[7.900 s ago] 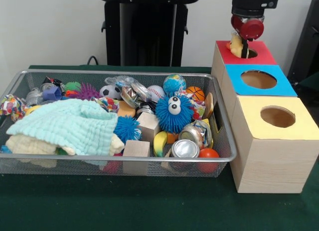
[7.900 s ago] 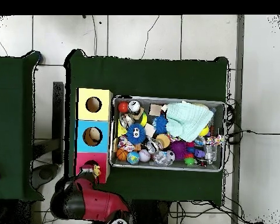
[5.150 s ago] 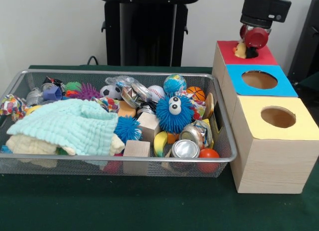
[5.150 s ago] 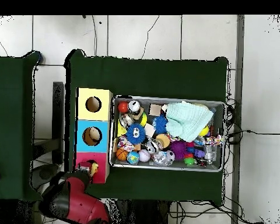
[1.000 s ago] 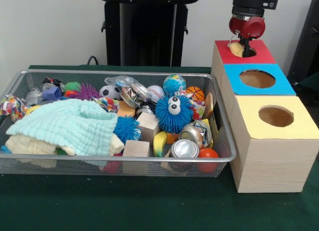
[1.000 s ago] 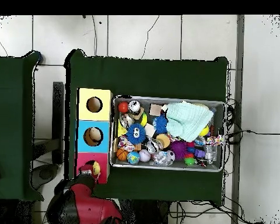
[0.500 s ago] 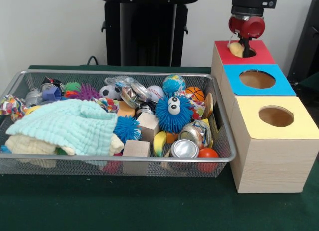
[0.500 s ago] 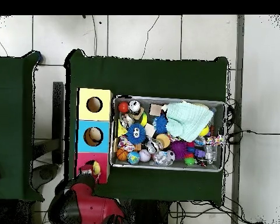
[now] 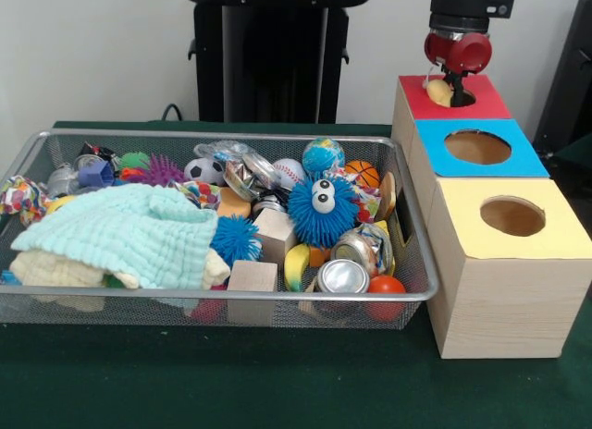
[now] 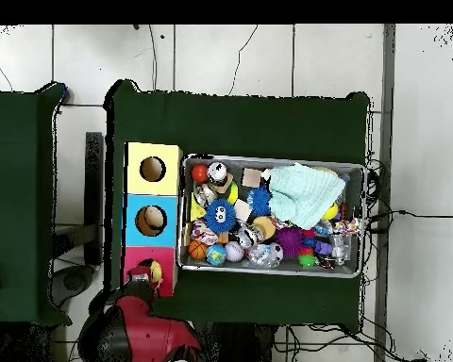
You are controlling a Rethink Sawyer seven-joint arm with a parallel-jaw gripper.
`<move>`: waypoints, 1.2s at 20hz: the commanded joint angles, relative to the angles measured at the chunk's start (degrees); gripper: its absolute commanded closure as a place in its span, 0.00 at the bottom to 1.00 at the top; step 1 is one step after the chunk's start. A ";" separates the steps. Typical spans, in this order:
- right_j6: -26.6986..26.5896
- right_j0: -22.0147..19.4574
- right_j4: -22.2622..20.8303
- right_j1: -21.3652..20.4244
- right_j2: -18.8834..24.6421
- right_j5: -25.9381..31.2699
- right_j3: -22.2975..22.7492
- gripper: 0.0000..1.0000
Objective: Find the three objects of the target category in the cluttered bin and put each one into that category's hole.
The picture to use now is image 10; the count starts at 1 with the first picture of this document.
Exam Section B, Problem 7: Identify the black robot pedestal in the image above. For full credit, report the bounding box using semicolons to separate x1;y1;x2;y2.
203;322;277;362

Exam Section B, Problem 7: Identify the yellow smiley face ball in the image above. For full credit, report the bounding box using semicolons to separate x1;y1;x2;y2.
321;203;340;222

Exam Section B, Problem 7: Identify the globe print ball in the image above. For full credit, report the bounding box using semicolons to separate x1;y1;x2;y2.
205;243;227;267

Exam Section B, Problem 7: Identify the plain orange ball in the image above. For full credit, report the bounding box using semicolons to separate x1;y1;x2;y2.
190;163;210;183

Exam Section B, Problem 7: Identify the black cable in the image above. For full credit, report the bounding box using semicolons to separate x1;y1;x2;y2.
365;209;453;221

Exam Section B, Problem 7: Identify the small orange basketball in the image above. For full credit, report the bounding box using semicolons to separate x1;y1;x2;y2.
188;239;210;261

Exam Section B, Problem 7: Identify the black and white soccer ball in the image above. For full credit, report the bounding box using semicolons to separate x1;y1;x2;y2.
268;241;284;263

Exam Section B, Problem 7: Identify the silver wire mesh bin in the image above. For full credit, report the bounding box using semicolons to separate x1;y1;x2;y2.
175;153;366;279

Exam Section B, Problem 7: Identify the white baseball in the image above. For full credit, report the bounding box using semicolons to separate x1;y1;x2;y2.
224;240;245;263

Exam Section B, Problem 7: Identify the mint green cloth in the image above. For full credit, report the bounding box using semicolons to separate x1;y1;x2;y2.
267;162;347;230

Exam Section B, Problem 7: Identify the blue spiky ball with eyes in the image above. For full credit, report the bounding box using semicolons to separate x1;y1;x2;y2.
203;198;238;235

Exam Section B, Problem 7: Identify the wooden box with three holes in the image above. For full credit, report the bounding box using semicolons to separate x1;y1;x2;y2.
119;141;184;298

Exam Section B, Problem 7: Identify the plain wooden cube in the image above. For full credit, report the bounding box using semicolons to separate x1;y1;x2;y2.
233;198;253;223

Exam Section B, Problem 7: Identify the dark green side tablecloth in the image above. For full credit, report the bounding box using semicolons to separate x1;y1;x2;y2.
0;83;73;326

